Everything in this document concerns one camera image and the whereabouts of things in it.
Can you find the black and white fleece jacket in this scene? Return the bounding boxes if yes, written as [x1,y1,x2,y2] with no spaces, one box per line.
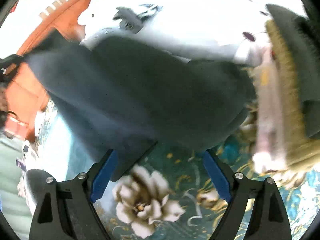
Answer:
[45,36,255,181]

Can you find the pink and olive folded blanket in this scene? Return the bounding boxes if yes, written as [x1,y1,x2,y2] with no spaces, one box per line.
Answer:
[252,4,319,173]

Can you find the grey and blue crumpled clothes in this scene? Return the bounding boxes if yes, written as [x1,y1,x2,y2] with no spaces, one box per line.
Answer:
[113,4,162,34]

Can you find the teal floral bed sheet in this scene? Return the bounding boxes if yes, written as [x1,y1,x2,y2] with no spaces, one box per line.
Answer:
[35,100,320,240]

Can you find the light blue floral duvet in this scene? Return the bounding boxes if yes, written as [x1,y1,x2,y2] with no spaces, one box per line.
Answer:
[78,0,306,66]

